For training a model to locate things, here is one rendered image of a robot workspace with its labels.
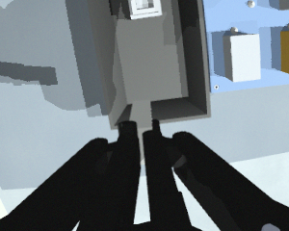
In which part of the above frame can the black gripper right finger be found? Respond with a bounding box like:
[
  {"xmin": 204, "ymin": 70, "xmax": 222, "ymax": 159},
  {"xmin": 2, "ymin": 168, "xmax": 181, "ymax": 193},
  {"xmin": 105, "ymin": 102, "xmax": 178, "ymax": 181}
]
[{"xmin": 140, "ymin": 100, "xmax": 289, "ymax": 231}]

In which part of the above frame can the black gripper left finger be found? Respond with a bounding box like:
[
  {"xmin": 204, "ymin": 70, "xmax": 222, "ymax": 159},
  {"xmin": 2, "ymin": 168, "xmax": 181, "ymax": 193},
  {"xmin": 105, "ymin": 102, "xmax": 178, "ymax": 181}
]
[{"xmin": 0, "ymin": 100, "xmax": 144, "ymax": 231}]

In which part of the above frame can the white rectangular block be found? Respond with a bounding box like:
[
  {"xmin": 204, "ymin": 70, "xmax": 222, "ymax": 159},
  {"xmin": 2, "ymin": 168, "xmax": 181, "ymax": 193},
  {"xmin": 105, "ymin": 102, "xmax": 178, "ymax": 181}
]
[{"xmin": 223, "ymin": 34, "xmax": 261, "ymax": 83}]

